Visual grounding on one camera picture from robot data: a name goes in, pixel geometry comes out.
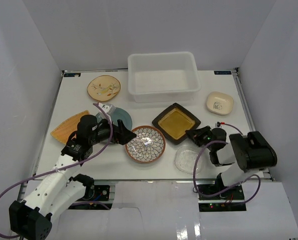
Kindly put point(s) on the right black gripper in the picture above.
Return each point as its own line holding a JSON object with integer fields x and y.
{"x": 196, "y": 134}

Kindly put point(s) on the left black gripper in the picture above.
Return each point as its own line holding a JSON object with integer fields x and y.
{"x": 119, "y": 133}

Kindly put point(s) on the floral round bowl plate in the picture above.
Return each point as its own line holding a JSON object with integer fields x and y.
{"x": 148, "y": 145}

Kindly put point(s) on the black yellow square plate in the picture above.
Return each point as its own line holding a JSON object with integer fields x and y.
{"x": 174, "y": 121}

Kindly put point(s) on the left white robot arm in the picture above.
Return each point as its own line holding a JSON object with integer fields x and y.
{"x": 32, "y": 218}

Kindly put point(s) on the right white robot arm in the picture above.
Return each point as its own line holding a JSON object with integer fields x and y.
{"x": 245, "y": 155}

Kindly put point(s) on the white plastic bin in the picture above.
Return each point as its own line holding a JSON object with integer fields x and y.
{"x": 163, "y": 77}

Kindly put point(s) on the teal round plate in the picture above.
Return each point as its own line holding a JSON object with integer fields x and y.
{"x": 116, "y": 113}

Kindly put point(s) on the clear glass plate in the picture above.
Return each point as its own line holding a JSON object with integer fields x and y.
{"x": 185, "y": 158}

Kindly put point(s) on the cream panda dish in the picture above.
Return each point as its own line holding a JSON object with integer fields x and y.
{"x": 219, "y": 103}

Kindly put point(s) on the beige bird painted plate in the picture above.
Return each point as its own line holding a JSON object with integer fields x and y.
{"x": 103, "y": 88}

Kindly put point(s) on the orange woven fan plate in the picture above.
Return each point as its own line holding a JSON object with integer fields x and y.
{"x": 64, "y": 130}

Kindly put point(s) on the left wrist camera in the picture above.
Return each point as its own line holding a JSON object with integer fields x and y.
{"x": 107, "y": 108}

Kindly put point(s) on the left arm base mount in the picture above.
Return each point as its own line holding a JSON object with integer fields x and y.
{"x": 101, "y": 198}

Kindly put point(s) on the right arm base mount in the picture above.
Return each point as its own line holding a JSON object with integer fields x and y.
{"x": 229, "y": 201}

